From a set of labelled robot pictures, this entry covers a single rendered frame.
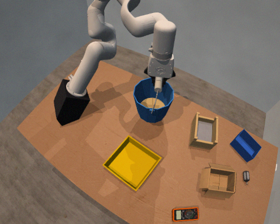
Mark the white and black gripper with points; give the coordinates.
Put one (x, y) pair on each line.
(160, 68)

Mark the orange digital multimeter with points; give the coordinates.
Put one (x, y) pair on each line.
(185, 214)

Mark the blue bucket with wire handle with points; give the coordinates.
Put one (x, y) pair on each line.
(152, 102)

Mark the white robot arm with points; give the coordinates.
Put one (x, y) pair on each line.
(161, 47)

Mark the yellow square tray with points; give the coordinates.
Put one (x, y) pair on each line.
(132, 162)

